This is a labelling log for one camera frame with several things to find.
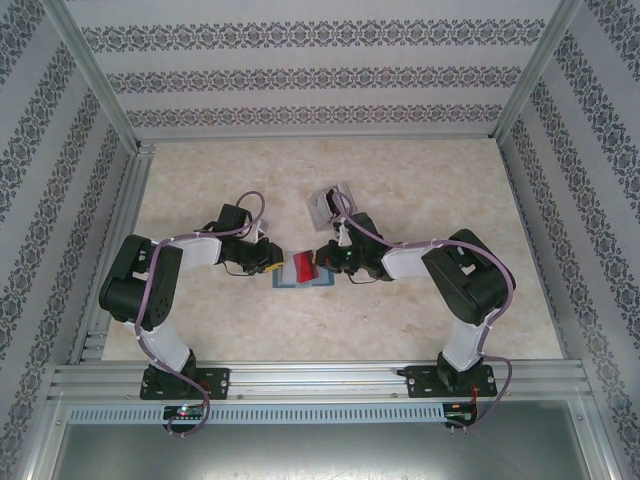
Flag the teal blue card holder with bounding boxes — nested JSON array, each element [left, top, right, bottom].
[[272, 249, 335, 290]]

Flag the red VIP card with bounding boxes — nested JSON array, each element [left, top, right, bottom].
[[291, 251, 322, 280]]

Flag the clear acrylic card stand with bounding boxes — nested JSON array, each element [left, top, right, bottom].
[[305, 181, 359, 233]]

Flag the white printed card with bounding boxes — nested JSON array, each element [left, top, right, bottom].
[[309, 192, 329, 226]]

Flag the thin aluminium cross beam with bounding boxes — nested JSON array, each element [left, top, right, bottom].
[[137, 132, 496, 142]]

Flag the circuit board with green light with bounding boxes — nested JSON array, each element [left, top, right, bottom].
[[162, 404, 207, 421]]

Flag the small dark circuit board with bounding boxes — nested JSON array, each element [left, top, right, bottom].
[[444, 401, 479, 427]]

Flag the grey metal sheet panel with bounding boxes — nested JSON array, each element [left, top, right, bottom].
[[49, 422, 617, 480]]

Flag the long aluminium mounting rail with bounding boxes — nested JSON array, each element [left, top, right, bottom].
[[47, 360, 587, 401]]

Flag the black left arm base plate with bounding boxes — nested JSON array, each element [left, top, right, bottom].
[[141, 367, 232, 402]]

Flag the aluminium side rail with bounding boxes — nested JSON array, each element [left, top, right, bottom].
[[68, 142, 157, 365]]

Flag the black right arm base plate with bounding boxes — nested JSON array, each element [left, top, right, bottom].
[[406, 364, 500, 400]]

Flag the slotted grey cable duct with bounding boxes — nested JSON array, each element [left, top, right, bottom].
[[67, 403, 447, 425]]

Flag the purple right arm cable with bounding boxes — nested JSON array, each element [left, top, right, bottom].
[[332, 191, 517, 431]]

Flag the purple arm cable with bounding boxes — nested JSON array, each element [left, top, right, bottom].
[[332, 191, 517, 431], [134, 192, 266, 439]]

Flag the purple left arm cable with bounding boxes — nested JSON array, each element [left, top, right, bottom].
[[134, 192, 266, 439]]

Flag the aluminium frame post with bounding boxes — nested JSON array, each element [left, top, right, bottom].
[[491, 0, 585, 142], [27, 394, 69, 480], [582, 394, 624, 480], [42, 0, 144, 151]]

